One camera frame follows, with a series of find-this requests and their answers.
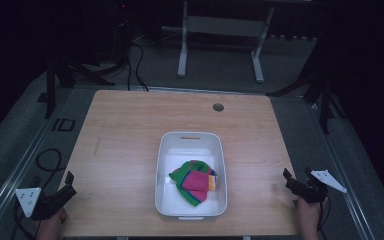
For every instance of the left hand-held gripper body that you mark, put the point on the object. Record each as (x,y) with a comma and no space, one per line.
(45,205)

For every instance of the black metal stand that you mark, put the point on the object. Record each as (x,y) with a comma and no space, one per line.
(316,86)
(63,71)

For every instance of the white metal desk frame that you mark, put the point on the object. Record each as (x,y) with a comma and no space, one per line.
(223,28)

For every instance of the white plastic bin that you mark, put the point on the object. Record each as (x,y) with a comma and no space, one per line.
(191,208)

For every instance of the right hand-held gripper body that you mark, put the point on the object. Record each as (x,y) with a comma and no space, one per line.
(315,188)

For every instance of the aluminium floor rail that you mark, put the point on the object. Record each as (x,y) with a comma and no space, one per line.
(341,166)
(20,166)

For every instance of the person's left hand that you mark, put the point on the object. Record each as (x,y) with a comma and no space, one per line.
(51,226)

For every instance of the person's right hand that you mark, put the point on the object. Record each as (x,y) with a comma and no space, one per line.
(308,216)

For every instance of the multicoloured striped cloth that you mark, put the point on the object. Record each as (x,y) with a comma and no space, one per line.
(196,181)

